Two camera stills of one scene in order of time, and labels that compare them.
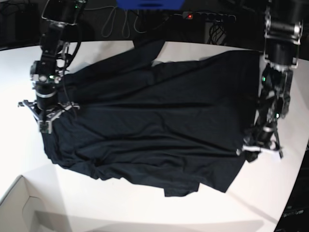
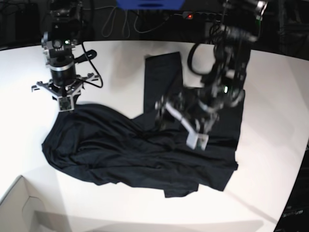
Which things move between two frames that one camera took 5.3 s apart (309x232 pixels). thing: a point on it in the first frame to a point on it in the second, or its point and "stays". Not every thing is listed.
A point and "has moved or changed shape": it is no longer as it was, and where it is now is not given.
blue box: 151,5 stays
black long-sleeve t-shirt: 173,125 has moved or changed shape
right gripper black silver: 267,140 to 196,112
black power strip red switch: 208,16 stays
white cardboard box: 24,209 stays
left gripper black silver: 47,107 to 64,84
